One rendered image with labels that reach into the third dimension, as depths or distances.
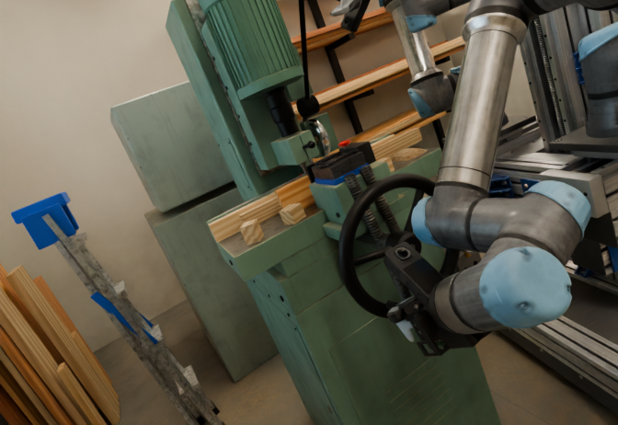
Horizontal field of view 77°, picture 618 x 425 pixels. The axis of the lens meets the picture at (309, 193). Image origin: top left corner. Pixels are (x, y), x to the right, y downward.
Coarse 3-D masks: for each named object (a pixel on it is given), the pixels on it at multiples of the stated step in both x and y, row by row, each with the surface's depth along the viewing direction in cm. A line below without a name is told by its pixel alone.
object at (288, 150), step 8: (288, 136) 105; (296, 136) 98; (304, 136) 99; (312, 136) 100; (272, 144) 108; (280, 144) 103; (288, 144) 98; (296, 144) 98; (280, 152) 105; (288, 152) 100; (296, 152) 98; (304, 152) 99; (312, 152) 100; (280, 160) 108; (288, 160) 103; (296, 160) 99; (304, 160) 99
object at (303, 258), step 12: (408, 192) 99; (324, 240) 90; (336, 240) 91; (300, 252) 88; (312, 252) 89; (324, 252) 90; (276, 264) 91; (288, 264) 87; (300, 264) 88; (288, 276) 87
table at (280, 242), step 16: (416, 160) 100; (432, 160) 101; (432, 176) 102; (400, 192) 98; (400, 208) 87; (272, 224) 94; (288, 224) 89; (304, 224) 88; (320, 224) 90; (336, 224) 86; (224, 240) 97; (240, 240) 92; (272, 240) 85; (288, 240) 87; (304, 240) 88; (224, 256) 96; (240, 256) 82; (256, 256) 84; (272, 256) 85; (288, 256) 87; (240, 272) 83; (256, 272) 84
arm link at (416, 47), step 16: (384, 0) 135; (400, 16) 134; (400, 32) 136; (416, 32) 133; (416, 48) 133; (416, 64) 135; (432, 64) 134; (416, 80) 134; (432, 80) 132; (448, 80) 132; (416, 96) 134; (432, 96) 133; (448, 96) 132; (432, 112) 135
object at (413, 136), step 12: (408, 132) 117; (384, 144) 114; (396, 144) 115; (408, 144) 117; (384, 156) 114; (264, 204) 100; (276, 204) 101; (240, 216) 98; (252, 216) 99; (264, 216) 100
